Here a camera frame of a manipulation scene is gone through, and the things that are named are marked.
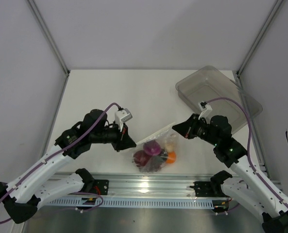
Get slotted cable duct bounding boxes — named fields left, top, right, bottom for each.
left=46, top=197, right=228, bottom=210

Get small beige mushroom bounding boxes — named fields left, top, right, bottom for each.
left=164, top=138, right=177, bottom=153

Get aluminium frame post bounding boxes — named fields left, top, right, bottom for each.
left=24, top=0, right=70, bottom=76
left=236, top=0, right=286, bottom=79

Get clear plastic bin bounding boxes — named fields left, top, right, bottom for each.
left=175, top=66, right=263, bottom=134

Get aluminium mounting rail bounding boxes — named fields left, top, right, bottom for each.
left=21, top=172, right=287, bottom=201

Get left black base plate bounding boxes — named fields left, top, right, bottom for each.
left=90, top=180, right=109, bottom=196

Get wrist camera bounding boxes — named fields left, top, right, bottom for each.
left=198, top=101, right=212, bottom=120
left=114, top=107, right=133, bottom=132

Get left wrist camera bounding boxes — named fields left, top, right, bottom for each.
left=114, top=107, right=133, bottom=132

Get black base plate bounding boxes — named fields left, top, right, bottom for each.
left=190, top=181, right=226, bottom=198
left=90, top=180, right=109, bottom=196

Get red grape bunch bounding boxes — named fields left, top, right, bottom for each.
left=139, top=156, right=167, bottom=173

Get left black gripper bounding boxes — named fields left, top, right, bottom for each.
left=90, top=120, right=136, bottom=152

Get left aluminium frame post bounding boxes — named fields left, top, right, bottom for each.
left=24, top=0, right=70, bottom=76

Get right aluminium frame post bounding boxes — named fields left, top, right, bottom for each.
left=236, top=0, right=286, bottom=79

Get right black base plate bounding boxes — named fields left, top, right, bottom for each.
left=190, top=181, right=226, bottom=198

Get purple onion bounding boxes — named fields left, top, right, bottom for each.
left=143, top=140, right=161, bottom=156

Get clear zip top bag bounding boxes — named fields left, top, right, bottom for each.
left=131, top=122, right=178, bottom=173

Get dark red apple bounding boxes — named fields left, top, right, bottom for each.
left=133, top=150, right=151, bottom=167

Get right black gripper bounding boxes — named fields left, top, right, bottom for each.
left=172, top=114, right=219, bottom=147

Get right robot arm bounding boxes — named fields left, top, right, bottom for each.
left=172, top=114, right=288, bottom=233

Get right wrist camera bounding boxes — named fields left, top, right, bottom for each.
left=198, top=101, right=212, bottom=120

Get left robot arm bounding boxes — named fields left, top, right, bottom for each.
left=0, top=108, right=136, bottom=224

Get orange fruit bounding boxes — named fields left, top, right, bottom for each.
left=165, top=151, right=177, bottom=164

